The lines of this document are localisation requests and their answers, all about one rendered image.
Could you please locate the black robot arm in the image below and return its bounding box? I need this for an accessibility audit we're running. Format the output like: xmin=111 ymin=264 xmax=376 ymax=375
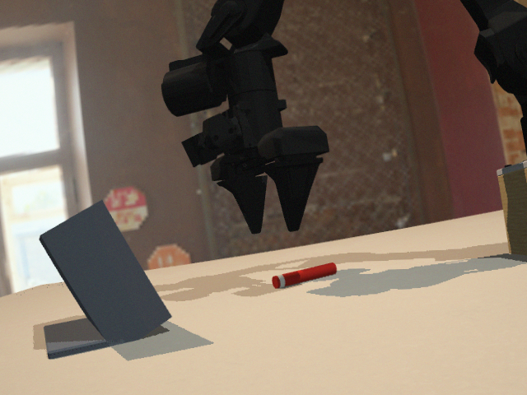
xmin=161 ymin=0 xmax=527 ymax=167

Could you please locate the red peg with white band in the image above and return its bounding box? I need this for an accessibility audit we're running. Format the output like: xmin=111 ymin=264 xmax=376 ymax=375
xmin=272 ymin=263 xmax=337 ymax=289

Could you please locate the dark grey sloped panel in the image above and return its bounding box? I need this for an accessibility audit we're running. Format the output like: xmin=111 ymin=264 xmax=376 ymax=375
xmin=39 ymin=200 xmax=172 ymax=360

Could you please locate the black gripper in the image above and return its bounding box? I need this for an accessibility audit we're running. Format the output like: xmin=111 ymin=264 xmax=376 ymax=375
xmin=210 ymin=91 xmax=329 ymax=234

